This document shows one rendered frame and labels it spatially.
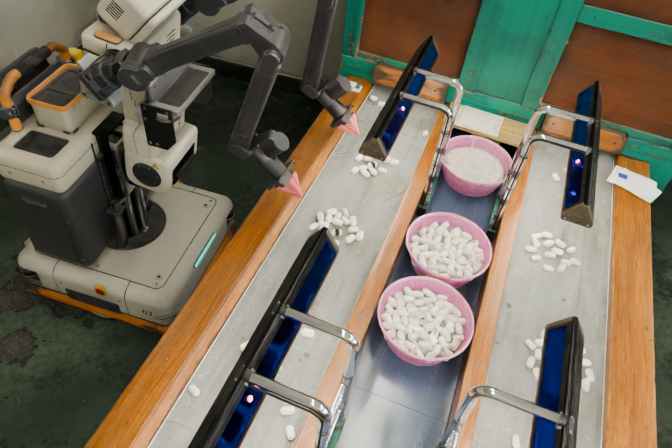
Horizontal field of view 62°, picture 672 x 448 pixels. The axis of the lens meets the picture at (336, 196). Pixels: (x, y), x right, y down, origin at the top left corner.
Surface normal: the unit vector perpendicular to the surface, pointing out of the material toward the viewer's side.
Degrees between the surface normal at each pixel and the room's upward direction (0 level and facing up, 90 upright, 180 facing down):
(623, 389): 0
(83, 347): 0
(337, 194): 0
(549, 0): 90
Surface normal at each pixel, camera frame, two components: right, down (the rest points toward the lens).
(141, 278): 0.09, -0.70
